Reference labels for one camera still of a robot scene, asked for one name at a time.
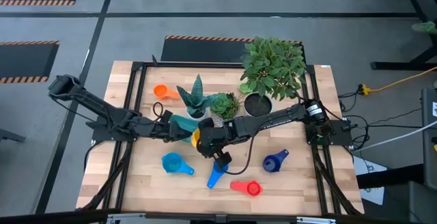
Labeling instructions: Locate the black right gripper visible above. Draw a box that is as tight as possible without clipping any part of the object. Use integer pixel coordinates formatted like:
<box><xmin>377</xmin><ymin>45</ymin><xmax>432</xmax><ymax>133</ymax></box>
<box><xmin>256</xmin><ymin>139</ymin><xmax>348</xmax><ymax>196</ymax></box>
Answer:
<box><xmin>197</xmin><ymin>117</ymin><xmax>237</xmax><ymax>170</ymax></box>

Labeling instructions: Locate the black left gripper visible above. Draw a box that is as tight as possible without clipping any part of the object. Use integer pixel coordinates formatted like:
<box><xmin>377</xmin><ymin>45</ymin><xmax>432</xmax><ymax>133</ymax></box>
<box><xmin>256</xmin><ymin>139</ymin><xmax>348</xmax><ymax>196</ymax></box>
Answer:
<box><xmin>149</xmin><ymin>109</ymin><xmax>193</xmax><ymax>143</ymax></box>

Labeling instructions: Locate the yellow measuring cup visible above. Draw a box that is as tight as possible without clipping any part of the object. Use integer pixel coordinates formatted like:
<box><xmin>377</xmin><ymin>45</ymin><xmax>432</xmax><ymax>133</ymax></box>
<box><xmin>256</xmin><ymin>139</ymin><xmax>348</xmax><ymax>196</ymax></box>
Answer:
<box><xmin>191</xmin><ymin>128</ymin><xmax>202</xmax><ymax>149</ymax></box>

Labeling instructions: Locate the teal plastic basket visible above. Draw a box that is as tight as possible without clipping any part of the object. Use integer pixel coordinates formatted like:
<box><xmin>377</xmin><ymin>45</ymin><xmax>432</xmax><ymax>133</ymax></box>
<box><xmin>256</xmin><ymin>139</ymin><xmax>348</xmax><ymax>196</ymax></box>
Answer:
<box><xmin>169</xmin><ymin>114</ymin><xmax>201</xmax><ymax>144</ymax></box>

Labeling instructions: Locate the large cyan measuring cup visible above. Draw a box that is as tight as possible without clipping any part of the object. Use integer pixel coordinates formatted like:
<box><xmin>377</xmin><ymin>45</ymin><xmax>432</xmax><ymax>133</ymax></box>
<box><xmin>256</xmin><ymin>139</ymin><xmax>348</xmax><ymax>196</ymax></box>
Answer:
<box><xmin>161</xmin><ymin>152</ymin><xmax>195</xmax><ymax>176</ymax></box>

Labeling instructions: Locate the medium blue measuring cup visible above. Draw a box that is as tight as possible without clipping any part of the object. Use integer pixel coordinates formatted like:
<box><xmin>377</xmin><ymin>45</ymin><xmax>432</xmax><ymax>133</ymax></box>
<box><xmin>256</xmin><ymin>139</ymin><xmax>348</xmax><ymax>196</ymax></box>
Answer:
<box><xmin>206</xmin><ymin>162</ymin><xmax>229</xmax><ymax>190</ymax></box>

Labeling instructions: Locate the orange measuring cup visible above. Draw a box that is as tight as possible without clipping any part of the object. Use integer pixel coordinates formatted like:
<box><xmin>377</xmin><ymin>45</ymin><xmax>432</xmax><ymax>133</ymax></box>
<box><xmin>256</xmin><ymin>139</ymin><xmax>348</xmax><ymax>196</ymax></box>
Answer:
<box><xmin>153</xmin><ymin>83</ymin><xmax>181</xmax><ymax>101</ymax></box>

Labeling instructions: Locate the navy measuring cup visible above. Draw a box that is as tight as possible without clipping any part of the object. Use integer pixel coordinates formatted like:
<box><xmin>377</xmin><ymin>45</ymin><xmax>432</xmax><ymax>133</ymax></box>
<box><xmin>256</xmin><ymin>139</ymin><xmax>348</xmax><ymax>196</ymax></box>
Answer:
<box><xmin>262</xmin><ymin>148</ymin><xmax>290</xmax><ymax>174</ymax></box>

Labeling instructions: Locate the red measuring cup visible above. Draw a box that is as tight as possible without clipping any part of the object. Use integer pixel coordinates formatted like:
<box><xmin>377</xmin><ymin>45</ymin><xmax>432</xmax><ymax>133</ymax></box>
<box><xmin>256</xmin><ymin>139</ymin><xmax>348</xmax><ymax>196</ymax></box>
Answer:
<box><xmin>229</xmin><ymin>180</ymin><xmax>264</xmax><ymax>197</ymax></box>

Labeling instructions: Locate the triangle-patterned white pot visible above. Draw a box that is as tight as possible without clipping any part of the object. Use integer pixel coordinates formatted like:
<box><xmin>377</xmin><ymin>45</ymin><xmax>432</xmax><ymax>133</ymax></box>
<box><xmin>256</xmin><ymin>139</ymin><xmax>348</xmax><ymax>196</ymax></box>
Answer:
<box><xmin>210</xmin><ymin>113</ymin><xmax>236</xmax><ymax>128</ymax></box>

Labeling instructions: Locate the small plain white pot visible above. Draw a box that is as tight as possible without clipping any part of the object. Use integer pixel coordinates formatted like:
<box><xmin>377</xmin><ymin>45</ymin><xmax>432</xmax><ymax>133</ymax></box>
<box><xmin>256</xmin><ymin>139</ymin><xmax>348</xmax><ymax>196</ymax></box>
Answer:
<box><xmin>186</xmin><ymin>109</ymin><xmax>208</xmax><ymax>122</ymax></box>

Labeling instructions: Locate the green succulent plant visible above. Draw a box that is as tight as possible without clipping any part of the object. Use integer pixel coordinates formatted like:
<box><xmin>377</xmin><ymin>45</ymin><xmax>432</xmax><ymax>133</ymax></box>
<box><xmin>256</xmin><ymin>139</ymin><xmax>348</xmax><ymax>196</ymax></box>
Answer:
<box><xmin>208</xmin><ymin>92</ymin><xmax>241</xmax><ymax>120</ymax></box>

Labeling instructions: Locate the snake plant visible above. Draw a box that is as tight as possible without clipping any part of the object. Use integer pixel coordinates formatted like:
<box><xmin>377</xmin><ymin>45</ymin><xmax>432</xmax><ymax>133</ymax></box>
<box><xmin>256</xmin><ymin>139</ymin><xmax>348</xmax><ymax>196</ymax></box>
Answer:
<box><xmin>175</xmin><ymin>74</ymin><xmax>214</xmax><ymax>117</ymax></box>

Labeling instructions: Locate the large white pot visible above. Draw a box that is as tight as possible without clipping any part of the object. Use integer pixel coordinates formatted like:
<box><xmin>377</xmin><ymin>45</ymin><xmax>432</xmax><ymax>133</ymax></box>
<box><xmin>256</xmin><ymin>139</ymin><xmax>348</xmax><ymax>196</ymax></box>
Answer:
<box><xmin>243</xmin><ymin>92</ymin><xmax>274</xmax><ymax>119</ymax></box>

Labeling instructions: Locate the leafy green plant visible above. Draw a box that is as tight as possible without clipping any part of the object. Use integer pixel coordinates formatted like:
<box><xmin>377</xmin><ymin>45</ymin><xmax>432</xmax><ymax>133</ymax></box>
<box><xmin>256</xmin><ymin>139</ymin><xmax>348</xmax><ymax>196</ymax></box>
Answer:
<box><xmin>238</xmin><ymin>36</ymin><xmax>308</xmax><ymax>101</ymax></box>

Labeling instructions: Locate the black front crossbar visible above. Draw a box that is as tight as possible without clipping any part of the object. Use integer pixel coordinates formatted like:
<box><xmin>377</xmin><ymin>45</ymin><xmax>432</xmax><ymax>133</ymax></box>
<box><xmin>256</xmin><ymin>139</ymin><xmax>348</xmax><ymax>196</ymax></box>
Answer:
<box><xmin>0</xmin><ymin>209</ymin><xmax>437</xmax><ymax>224</ymax></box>

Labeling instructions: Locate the white floor sheet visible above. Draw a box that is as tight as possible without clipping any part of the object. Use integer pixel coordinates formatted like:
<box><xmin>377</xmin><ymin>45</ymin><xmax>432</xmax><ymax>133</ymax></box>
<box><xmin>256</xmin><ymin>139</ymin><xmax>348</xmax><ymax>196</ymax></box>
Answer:
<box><xmin>353</xmin><ymin>155</ymin><xmax>386</xmax><ymax>206</ymax></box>

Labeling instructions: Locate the grey cabinet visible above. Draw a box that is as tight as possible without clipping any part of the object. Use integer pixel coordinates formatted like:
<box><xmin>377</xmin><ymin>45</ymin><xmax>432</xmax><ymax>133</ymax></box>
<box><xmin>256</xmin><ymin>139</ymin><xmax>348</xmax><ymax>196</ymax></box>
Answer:
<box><xmin>421</xmin><ymin>87</ymin><xmax>437</xmax><ymax>191</ymax></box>

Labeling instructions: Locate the person's foot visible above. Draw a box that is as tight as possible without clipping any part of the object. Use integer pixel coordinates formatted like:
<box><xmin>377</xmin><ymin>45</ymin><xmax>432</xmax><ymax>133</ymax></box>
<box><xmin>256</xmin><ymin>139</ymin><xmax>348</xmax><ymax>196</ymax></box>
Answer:
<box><xmin>411</xmin><ymin>21</ymin><xmax>437</xmax><ymax>36</ymax></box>

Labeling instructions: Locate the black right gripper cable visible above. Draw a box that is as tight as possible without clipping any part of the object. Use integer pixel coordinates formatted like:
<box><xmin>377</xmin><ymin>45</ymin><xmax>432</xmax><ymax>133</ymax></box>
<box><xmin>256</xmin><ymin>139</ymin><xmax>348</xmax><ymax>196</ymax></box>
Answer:
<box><xmin>223</xmin><ymin>128</ymin><xmax>257</xmax><ymax>176</ymax></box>

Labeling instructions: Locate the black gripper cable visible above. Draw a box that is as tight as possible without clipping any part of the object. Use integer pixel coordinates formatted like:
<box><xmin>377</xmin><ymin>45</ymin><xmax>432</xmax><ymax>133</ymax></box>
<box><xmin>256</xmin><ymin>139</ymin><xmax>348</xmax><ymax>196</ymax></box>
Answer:
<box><xmin>223</xmin><ymin>128</ymin><xmax>257</xmax><ymax>176</ymax></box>
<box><xmin>152</xmin><ymin>101</ymin><xmax>165</xmax><ymax>119</ymax></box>

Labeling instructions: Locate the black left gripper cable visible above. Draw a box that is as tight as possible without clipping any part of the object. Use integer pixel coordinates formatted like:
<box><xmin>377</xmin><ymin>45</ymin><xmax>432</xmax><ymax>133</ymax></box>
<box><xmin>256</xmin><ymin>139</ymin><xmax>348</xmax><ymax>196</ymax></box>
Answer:
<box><xmin>152</xmin><ymin>101</ymin><xmax>165</xmax><ymax>119</ymax></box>

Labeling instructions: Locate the black aluminium table frame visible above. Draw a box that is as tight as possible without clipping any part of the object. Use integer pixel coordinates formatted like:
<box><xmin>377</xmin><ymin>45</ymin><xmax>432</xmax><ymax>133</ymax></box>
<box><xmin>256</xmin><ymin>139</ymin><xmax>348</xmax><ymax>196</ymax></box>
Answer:
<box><xmin>81</xmin><ymin>61</ymin><xmax>363</xmax><ymax>216</ymax></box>

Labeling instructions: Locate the yellow extension cord with plug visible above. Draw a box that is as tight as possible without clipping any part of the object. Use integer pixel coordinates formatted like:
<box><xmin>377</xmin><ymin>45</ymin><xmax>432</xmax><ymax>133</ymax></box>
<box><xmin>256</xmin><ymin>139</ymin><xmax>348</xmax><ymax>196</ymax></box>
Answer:
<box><xmin>358</xmin><ymin>66</ymin><xmax>437</xmax><ymax>97</ymax></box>

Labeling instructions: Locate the black table leg frame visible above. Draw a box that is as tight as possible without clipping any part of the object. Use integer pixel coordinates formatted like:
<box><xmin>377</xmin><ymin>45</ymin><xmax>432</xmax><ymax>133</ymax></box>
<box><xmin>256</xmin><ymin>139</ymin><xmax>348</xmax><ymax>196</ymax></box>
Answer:
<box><xmin>370</xmin><ymin>0</ymin><xmax>437</xmax><ymax>71</ymax></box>

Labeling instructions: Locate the white cable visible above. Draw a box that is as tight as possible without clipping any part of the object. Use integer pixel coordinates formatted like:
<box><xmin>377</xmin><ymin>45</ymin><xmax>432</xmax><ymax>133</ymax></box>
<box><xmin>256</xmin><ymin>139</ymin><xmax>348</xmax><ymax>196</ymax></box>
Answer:
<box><xmin>354</xmin><ymin>120</ymin><xmax>437</xmax><ymax>152</ymax></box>

